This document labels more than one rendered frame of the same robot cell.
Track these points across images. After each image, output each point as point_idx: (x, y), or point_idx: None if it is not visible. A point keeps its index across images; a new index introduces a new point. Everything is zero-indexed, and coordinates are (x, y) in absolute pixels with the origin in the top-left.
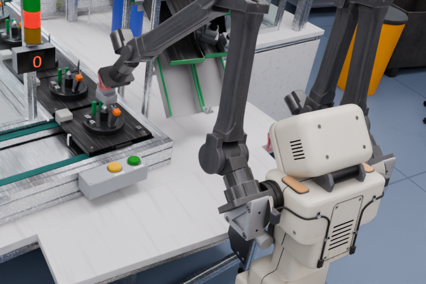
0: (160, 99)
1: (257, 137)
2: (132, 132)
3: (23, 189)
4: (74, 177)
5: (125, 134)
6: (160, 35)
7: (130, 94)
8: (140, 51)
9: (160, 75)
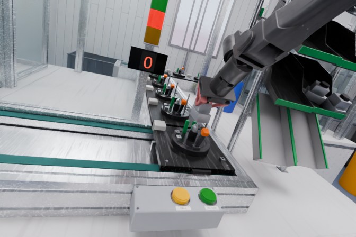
0: (241, 147)
1: (345, 218)
2: (214, 162)
3: (51, 180)
4: (127, 189)
5: (207, 161)
6: None
7: (219, 136)
8: (267, 33)
9: (257, 115)
